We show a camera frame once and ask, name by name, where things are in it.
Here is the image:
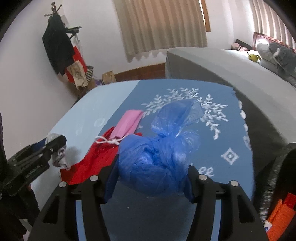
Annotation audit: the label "pink face mask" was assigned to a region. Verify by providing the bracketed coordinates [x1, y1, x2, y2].
[95, 109, 144, 146]

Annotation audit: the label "large orange foam net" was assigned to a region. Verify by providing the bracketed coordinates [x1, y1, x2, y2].
[267, 193, 295, 241]

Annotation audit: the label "blue plastic bag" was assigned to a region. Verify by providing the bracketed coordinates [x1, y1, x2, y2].
[118, 99, 204, 196]

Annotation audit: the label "right beige curtain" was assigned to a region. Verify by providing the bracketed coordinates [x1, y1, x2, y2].
[249, 0, 295, 49]

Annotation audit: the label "wooden coat rack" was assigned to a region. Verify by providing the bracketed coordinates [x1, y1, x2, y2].
[44, 2, 82, 50]

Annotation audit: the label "red plastic bag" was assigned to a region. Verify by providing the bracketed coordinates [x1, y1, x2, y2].
[60, 126, 143, 185]

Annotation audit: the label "black trash bin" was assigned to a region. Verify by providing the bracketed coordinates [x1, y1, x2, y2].
[257, 143, 295, 240]

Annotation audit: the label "yellow plush toy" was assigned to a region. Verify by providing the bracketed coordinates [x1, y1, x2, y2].
[247, 53, 261, 63]

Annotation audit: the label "dark grey blanket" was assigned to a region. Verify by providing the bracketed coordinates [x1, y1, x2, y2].
[269, 43, 295, 75]

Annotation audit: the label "left beige curtain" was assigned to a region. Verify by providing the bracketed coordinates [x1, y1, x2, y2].
[114, 0, 208, 59]

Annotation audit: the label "black hanging coat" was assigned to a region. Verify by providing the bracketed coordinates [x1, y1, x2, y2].
[42, 15, 75, 76]

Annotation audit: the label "grey tissue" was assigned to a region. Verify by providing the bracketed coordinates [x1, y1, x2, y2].
[45, 133, 71, 171]

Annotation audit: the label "brown paper bag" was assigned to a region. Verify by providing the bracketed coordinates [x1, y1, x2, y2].
[102, 71, 116, 85]

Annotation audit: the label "white medicine box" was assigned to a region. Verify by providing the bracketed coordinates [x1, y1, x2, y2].
[264, 220, 273, 232]

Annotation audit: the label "red wooden headboard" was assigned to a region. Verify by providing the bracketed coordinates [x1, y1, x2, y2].
[252, 32, 295, 52]

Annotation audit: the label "blue tree print tablecloth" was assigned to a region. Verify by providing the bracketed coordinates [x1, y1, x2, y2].
[29, 79, 255, 240]

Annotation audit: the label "red hanging bag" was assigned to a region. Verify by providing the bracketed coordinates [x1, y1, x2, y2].
[65, 46, 87, 83]

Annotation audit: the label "grey folded pillows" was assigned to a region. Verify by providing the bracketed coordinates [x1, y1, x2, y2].
[257, 43, 295, 87]

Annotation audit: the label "pink black bag on bed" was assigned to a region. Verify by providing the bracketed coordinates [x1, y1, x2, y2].
[231, 39, 253, 51]

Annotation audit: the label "bed with grey sheet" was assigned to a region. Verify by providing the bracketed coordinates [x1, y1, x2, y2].
[164, 47, 296, 167]

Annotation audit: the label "beige tote bag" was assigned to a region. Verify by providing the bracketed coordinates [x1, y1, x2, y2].
[68, 62, 88, 89]

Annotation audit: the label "beige curtain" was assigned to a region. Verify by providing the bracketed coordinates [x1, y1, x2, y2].
[114, 0, 208, 59]
[249, 0, 295, 49]

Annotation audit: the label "striped basket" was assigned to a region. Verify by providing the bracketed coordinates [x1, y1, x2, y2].
[85, 65, 94, 82]

